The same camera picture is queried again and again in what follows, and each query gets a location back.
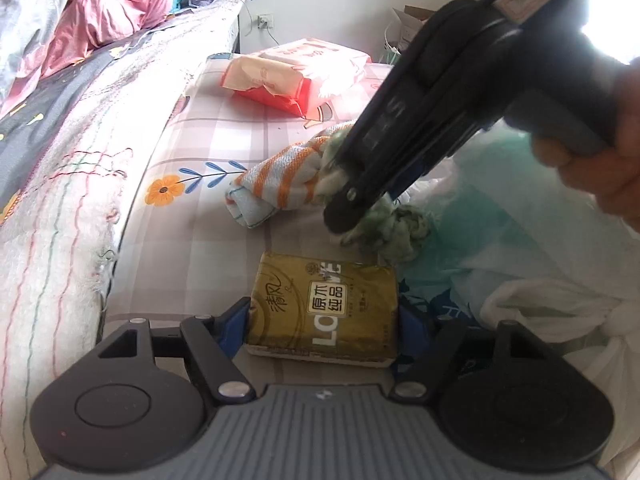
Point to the open cardboard box with items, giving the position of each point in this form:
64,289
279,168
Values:
404,26

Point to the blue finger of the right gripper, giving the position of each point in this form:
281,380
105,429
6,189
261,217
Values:
402,187
365,194

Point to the grey floral bed sheet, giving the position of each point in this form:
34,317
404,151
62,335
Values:
59,235

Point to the white plastic bag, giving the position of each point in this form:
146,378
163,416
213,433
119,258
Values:
508,241

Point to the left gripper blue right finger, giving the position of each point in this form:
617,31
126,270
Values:
426,349

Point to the green scrunchie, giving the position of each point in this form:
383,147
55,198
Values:
394,229

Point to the red wet wipes pack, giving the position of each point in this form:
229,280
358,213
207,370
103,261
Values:
298,77

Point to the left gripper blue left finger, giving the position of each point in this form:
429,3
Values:
212,342

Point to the pink grey quilt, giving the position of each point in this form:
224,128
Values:
41,37

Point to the checkered floral tablecloth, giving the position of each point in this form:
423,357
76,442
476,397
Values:
182,254

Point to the orange striped knit socks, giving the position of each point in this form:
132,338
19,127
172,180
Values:
287,180

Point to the person right hand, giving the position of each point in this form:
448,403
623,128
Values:
611,176

